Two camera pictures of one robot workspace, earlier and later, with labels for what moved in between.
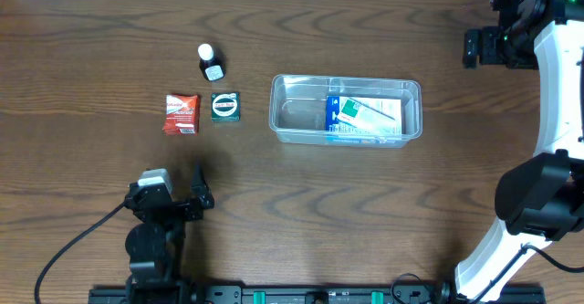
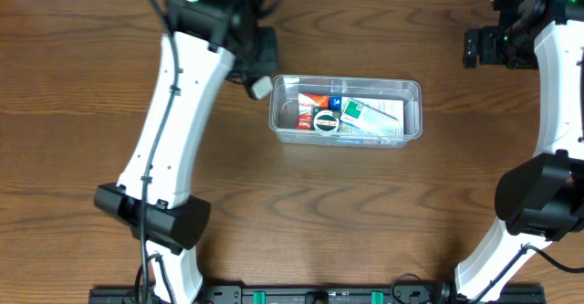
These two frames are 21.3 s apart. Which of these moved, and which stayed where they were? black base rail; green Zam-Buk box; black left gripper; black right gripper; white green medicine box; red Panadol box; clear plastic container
Moved: red Panadol box; green Zam-Buk box; black left gripper
Stayed: white green medicine box; clear plastic container; black base rail; black right gripper
